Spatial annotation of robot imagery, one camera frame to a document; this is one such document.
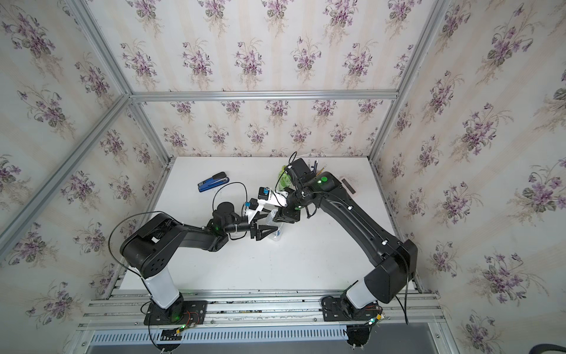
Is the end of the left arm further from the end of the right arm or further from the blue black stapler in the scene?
the blue black stapler

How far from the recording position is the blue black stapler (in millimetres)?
1076

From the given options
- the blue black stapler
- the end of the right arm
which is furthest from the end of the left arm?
the blue black stapler
